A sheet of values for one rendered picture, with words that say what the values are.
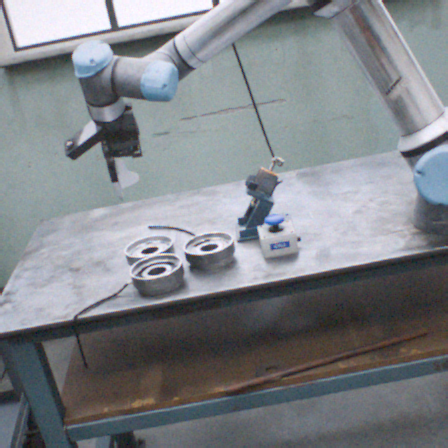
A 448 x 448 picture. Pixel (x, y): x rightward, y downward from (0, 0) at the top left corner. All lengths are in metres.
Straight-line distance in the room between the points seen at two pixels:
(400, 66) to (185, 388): 0.78
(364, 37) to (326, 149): 1.91
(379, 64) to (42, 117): 2.04
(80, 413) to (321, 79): 1.93
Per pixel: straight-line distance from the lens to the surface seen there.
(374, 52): 1.12
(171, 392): 1.43
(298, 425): 2.13
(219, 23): 1.30
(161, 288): 1.25
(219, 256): 1.30
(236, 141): 2.93
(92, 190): 3.02
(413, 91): 1.14
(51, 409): 1.43
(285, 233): 1.30
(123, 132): 1.40
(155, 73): 1.23
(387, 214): 1.45
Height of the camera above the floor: 1.38
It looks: 23 degrees down
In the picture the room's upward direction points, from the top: 11 degrees counter-clockwise
